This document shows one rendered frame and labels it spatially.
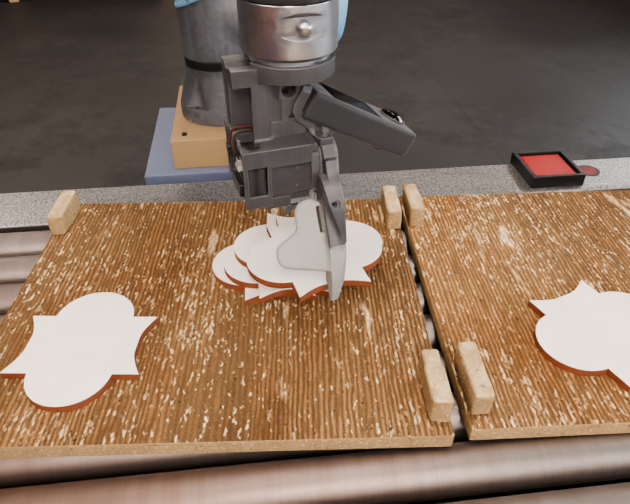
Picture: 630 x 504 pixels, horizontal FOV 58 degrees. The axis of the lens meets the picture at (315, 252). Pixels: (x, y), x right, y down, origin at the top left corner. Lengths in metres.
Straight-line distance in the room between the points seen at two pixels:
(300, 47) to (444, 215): 0.35
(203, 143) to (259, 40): 0.51
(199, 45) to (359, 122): 0.49
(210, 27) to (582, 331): 0.66
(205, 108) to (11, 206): 0.33
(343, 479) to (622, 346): 0.28
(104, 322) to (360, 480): 0.28
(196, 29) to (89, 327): 0.52
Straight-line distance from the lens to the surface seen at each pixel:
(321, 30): 0.43
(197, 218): 0.70
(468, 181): 0.83
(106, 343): 0.55
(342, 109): 0.47
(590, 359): 0.56
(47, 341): 0.57
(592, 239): 0.73
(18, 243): 0.77
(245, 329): 0.55
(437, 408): 0.47
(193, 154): 0.94
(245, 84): 0.44
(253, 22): 0.43
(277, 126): 0.47
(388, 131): 0.50
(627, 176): 0.93
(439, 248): 0.65
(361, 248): 0.57
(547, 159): 0.89
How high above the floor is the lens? 1.32
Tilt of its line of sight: 38 degrees down
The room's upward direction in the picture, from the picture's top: straight up
